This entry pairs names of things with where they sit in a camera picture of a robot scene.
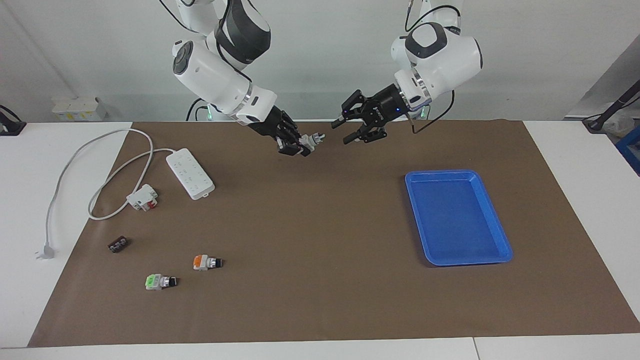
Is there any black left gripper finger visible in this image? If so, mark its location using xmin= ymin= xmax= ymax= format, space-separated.
xmin=331 ymin=89 xmax=377 ymax=129
xmin=342 ymin=119 xmax=388 ymax=146

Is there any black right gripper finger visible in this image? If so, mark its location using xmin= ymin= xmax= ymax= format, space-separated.
xmin=276 ymin=134 xmax=313 ymax=158
xmin=279 ymin=110 xmax=304 ymax=143

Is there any white green selector switch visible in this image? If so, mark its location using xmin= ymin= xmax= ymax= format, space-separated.
xmin=299 ymin=132 xmax=327 ymax=152

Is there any white power strip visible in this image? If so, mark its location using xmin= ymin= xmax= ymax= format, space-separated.
xmin=165 ymin=148 xmax=216 ymax=201

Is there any blue plastic tray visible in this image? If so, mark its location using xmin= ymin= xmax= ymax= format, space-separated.
xmin=404 ymin=169 xmax=514 ymax=267

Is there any brown table mat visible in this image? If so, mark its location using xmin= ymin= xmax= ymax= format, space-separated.
xmin=27 ymin=119 xmax=640 ymax=348

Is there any white red circuit breaker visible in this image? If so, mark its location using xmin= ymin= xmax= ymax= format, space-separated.
xmin=125 ymin=183 xmax=159 ymax=212

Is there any white background box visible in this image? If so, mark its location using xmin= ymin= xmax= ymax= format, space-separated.
xmin=52 ymin=97 xmax=107 ymax=122

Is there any black stand pole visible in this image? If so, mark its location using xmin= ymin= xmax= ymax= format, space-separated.
xmin=582 ymin=80 xmax=640 ymax=134

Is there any blue crate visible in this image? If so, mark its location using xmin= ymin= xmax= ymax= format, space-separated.
xmin=616 ymin=125 xmax=640 ymax=176

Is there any black clamp base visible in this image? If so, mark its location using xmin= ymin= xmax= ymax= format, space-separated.
xmin=0 ymin=104 xmax=27 ymax=137

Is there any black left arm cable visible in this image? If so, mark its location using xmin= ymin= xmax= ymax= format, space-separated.
xmin=404 ymin=0 xmax=462 ymax=135

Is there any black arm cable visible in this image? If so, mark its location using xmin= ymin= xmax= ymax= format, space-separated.
xmin=160 ymin=0 xmax=253 ymax=83
xmin=404 ymin=0 xmax=462 ymax=135

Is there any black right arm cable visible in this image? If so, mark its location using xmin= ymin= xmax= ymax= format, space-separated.
xmin=160 ymin=0 xmax=253 ymax=83

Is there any orange white push-button switch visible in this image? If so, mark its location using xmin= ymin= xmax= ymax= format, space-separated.
xmin=193 ymin=254 xmax=224 ymax=272

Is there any green switch with black knob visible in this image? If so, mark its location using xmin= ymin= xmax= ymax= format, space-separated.
xmin=145 ymin=273 xmax=179 ymax=291

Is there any white power cable with plug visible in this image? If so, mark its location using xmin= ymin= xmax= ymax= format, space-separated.
xmin=35 ymin=128 xmax=176 ymax=261

